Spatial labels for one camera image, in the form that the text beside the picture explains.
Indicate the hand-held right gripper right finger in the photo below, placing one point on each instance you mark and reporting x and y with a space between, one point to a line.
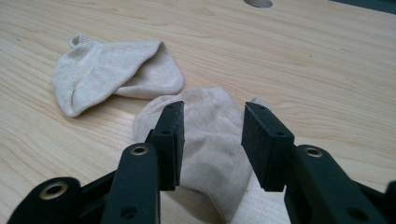
271 149

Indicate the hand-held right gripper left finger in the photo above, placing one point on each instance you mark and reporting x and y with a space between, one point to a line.
168 146

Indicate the beige ankle sock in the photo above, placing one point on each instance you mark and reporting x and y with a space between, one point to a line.
214 146
109 71

